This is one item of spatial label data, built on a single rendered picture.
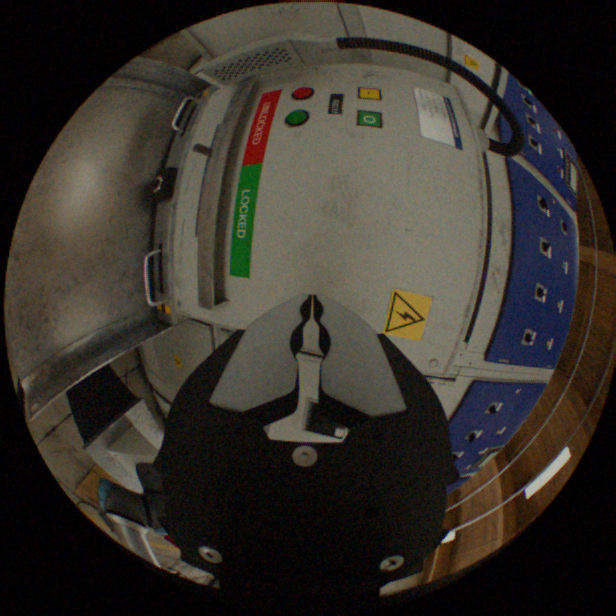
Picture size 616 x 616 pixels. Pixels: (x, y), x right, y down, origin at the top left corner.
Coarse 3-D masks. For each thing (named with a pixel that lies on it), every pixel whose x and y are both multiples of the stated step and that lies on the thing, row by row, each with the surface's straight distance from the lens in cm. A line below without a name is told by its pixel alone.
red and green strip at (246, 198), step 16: (272, 96) 37; (256, 112) 36; (272, 112) 34; (256, 128) 33; (256, 144) 31; (256, 160) 30; (240, 176) 30; (256, 176) 29; (240, 192) 29; (256, 192) 28; (240, 208) 29; (240, 224) 28; (240, 240) 28; (240, 256) 28; (240, 272) 28
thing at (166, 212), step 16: (208, 96) 51; (192, 112) 50; (192, 128) 45; (176, 144) 47; (176, 160) 43; (176, 176) 41; (176, 192) 40; (160, 208) 43; (176, 208) 40; (160, 224) 42; (160, 240) 42; (160, 256) 42; (160, 272) 42; (160, 288) 43; (176, 320) 42
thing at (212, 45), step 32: (192, 32) 76; (224, 32) 70; (256, 32) 66; (288, 32) 64; (320, 32) 62; (352, 32) 59; (384, 32) 61; (416, 32) 62; (384, 64) 62; (416, 64) 62; (480, 64) 63; (480, 96) 65
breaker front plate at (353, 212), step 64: (320, 64) 42; (320, 128) 29; (384, 128) 28; (192, 192) 37; (320, 192) 24; (384, 192) 24; (448, 192) 26; (192, 256) 35; (256, 256) 27; (320, 256) 24; (384, 256) 23; (448, 256) 25; (384, 320) 24; (448, 320) 26
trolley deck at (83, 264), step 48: (96, 96) 52; (144, 96) 53; (96, 144) 45; (144, 144) 48; (48, 192) 42; (96, 192) 42; (144, 192) 45; (48, 240) 41; (96, 240) 41; (144, 240) 45; (48, 288) 41; (96, 288) 41; (144, 288) 46; (48, 336) 42
